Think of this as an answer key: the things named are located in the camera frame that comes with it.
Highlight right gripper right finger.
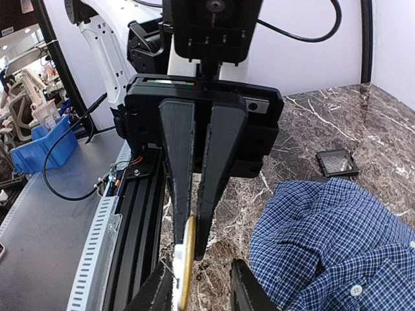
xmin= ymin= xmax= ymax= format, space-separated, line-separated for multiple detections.
xmin=230 ymin=259 xmax=277 ymax=311

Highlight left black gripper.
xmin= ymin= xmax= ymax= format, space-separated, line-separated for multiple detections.
xmin=113 ymin=74 xmax=284 ymax=259

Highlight left black frame post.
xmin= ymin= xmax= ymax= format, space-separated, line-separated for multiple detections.
xmin=32 ymin=0 xmax=87 ymax=117

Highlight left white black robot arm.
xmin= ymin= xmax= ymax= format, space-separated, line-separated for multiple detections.
xmin=65 ymin=1 xmax=284 ymax=260

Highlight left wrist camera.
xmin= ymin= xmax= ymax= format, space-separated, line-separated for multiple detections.
xmin=162 ymin=0 xmax=263 ymax=79

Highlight white slotted cable duct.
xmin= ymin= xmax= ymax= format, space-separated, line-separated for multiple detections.
xmin=66 ymin=142 xmax=130 ymax=311

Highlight blue plastic bin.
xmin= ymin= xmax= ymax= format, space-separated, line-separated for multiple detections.
xmin=10 ymin=115 xmax=78 ymax=174

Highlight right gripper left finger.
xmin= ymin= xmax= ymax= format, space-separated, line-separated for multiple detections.
xmin=124 ymin=256 xmax=174 ymax=311

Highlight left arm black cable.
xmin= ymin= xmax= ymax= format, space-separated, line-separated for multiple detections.
xmin=43 ymin=0 xmax=343 ymax=202

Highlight black frame post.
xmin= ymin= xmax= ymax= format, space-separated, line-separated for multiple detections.
xmin=361 ymin=0 xmax=374 ymax=84
xmin=32 ymin=0 xmax=87 ymax=117

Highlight black aluminium front rail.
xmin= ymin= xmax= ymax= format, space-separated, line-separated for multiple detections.
xmin=102 ymin=149 xmax=165 ymax=310

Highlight left black display frame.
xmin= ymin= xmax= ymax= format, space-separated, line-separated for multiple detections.
xmin=316 ymin=149 xmax=359 ymax=178

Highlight right black frame post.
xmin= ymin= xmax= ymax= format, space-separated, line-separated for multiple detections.
xmin=361 ymin=0 xmax=374 ymax=84

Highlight blue checkered shirt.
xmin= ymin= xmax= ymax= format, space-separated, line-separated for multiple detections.
xmin=248 ymin=179 xmax=414 ymax=310

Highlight gold round brooch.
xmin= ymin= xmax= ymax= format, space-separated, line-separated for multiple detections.
xmin=171 ymin=214 xmax=196 ymax=310

